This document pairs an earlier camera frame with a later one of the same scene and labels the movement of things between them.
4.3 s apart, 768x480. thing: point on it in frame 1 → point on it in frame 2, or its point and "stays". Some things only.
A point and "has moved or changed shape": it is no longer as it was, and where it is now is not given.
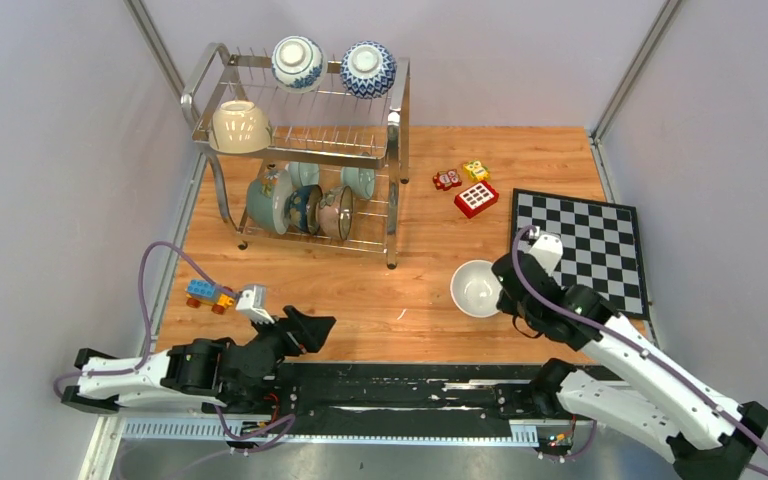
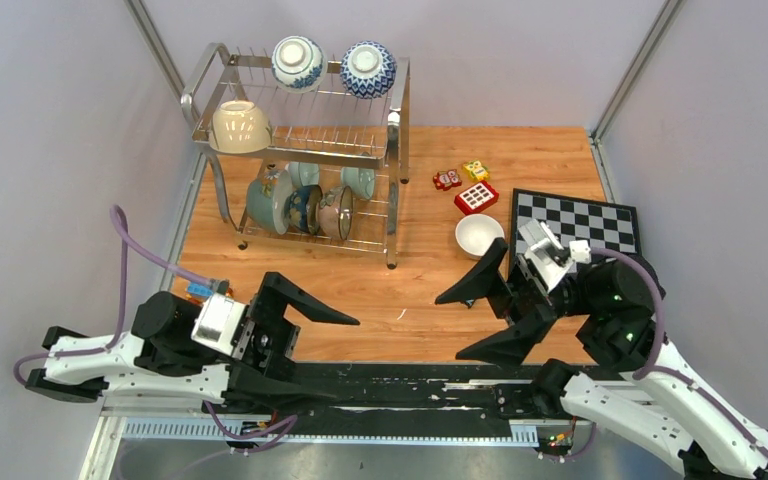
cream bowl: [238, 127] stays
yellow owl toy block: [476, 169] stays
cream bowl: [475, 288] has moved or changed shape
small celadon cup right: [360, 179] stays
